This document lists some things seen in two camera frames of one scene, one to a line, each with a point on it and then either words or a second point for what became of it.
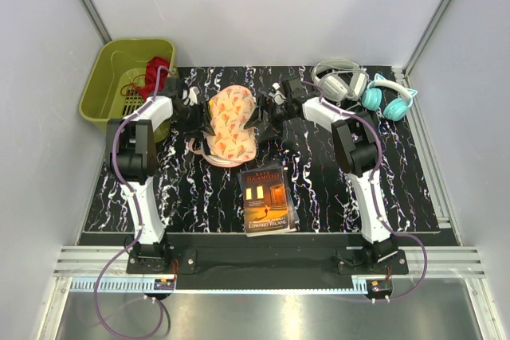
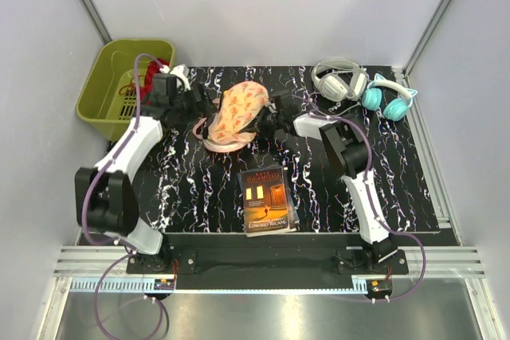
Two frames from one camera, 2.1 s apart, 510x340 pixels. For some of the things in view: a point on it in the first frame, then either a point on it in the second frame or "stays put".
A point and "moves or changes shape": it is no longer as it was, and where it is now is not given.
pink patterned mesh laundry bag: (232, 143) moves or changes shape
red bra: (148, 90) stays put
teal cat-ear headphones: (396, 109) stays put
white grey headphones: (340, 79) stays put
